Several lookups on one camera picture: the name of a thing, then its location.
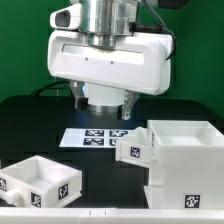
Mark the white drawer without knob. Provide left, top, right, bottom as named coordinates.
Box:
left=115, top=127, right=150, bottom=168

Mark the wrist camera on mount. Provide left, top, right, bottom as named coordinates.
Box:
left=50, top=4, right=82, bottom=30

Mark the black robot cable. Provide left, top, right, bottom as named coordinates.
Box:
left=131, top=0, right=178, bottom=61

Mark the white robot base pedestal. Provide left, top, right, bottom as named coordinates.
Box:
left=84, top=83, right=126, bottom=113

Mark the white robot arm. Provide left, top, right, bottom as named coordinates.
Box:
left=47, top=0, right=190, bottom=120

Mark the white drawer cabinet box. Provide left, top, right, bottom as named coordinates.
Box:
left=145, top=120, right=224, bottom=210

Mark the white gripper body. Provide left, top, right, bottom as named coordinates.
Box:
left=47, top=30, right=172, bottom=95

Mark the white drawer with knob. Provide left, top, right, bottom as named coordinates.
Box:
left=0, top=156, right=82, bottom=208

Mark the fiducial marker sheet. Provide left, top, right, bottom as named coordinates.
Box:
left=59, top=128, right=131, bottom=148

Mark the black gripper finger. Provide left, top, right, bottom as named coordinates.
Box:
left=70, top=81, right=88, bottom=110
left=117, top=91, right=139, bottom=120

